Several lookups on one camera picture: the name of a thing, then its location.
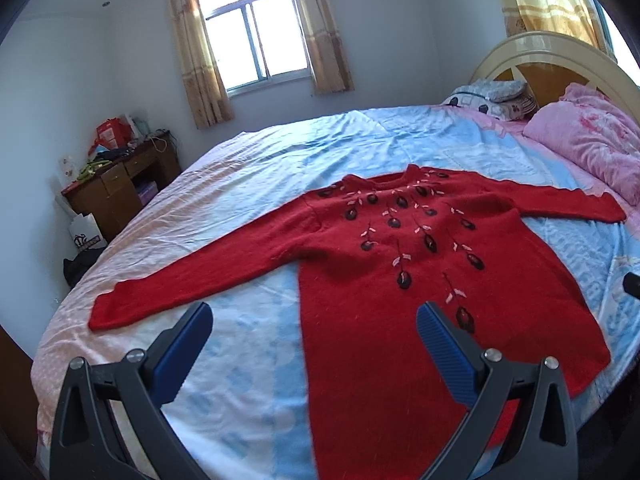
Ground red knitted sweater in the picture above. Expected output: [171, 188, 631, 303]
[88, 165, 626, 479]

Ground pink folded quilt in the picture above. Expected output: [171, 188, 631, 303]
[523, 82, 639, 206]

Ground blue pink bed sheet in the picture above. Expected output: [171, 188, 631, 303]
[32, 105, 639, 479]

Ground black bag on floor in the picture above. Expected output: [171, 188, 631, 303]
[63, 248, 104, 289]

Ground white paper bag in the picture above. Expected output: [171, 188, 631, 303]
[68, 214, 107, 252]

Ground grey patterned pillow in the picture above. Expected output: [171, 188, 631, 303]
[442, 79, 539, 122]

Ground cream wooden headboard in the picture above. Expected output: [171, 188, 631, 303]
[471, 32, 639, 120]

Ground wooden desk with drawers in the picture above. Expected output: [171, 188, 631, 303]
[61, 132, 182, 242]

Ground green items on desk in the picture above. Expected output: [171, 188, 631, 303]
[75, 159, 113, 182]

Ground yellow side curtain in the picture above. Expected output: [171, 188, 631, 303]
[501, 0, 610, 54]

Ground red gift bag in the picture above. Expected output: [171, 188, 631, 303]
[88, 118, 132, 156]

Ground left beige curtain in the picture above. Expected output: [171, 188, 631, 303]
[167, 0, 233, 129]

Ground beige curtain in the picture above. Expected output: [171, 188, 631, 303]
[167, 0, 233, 129]
[295, 0, 354, 94]

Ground right beige curtain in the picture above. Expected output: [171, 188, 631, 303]
[295, 0, 354, 94]

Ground window with metal frame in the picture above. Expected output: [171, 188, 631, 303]
[200, 0, 310, 94]

